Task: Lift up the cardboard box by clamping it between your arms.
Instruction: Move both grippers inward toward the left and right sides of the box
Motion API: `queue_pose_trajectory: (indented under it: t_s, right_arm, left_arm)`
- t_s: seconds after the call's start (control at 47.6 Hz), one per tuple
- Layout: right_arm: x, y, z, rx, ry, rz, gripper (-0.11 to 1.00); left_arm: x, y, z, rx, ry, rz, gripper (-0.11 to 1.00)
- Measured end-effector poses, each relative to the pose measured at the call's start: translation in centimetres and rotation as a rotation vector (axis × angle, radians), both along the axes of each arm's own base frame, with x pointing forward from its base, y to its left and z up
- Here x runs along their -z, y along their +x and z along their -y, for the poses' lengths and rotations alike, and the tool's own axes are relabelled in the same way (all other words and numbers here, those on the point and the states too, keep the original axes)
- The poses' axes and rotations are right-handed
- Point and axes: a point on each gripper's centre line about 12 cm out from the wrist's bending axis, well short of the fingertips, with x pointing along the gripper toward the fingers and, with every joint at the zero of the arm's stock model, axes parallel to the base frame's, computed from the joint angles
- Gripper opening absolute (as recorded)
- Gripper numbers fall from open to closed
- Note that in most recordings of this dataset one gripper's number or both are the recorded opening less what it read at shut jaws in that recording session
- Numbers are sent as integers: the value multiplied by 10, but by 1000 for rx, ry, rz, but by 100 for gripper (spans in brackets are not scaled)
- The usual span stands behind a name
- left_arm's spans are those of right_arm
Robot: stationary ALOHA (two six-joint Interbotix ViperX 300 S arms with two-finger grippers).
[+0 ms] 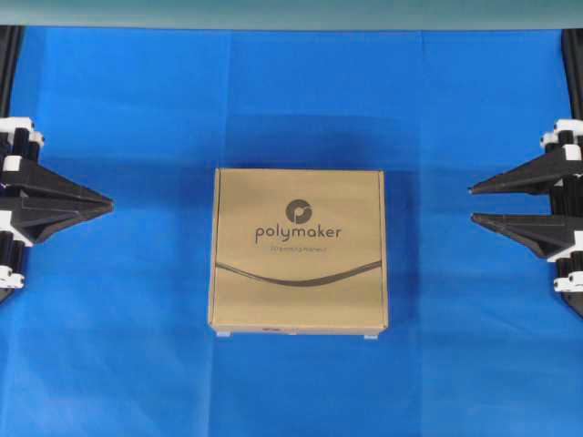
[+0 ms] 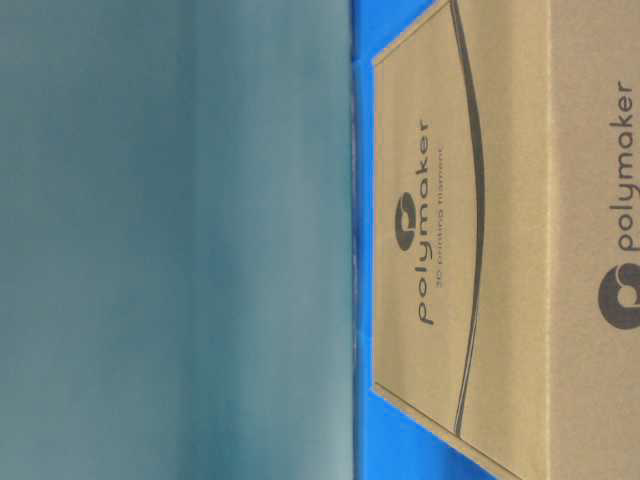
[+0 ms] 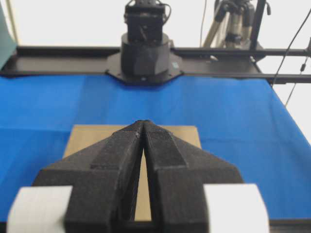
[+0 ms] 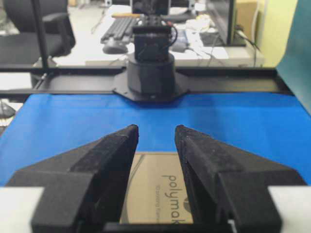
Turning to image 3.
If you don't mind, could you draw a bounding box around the camera tripod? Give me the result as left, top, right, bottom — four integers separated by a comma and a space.
200, 0, 267, 51

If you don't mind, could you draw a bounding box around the green board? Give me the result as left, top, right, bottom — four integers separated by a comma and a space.
0, 0, 18, 69

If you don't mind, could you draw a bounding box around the polymaker cardboard box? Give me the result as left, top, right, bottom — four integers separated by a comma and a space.
63, 125, 201, 221

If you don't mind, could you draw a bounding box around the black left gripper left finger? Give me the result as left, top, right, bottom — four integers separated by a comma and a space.
33, 120, 144, 233

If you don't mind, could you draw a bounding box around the black metal frame rail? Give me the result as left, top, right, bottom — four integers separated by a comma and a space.
0, 47, 311, 85

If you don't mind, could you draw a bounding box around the blue table cloth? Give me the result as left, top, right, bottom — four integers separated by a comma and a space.
0, 76, 311, 221

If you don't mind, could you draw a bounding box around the black hanging cable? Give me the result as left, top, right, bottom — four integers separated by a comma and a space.
271, 0, 311, 107

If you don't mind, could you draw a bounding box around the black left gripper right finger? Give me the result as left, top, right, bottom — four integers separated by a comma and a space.
143, 120, 244, 233

